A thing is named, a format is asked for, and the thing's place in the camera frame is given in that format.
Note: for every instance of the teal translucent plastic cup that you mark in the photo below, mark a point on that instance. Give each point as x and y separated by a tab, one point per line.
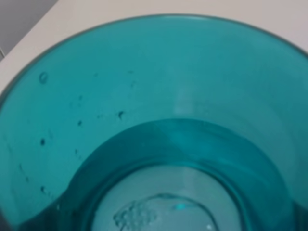
170	122

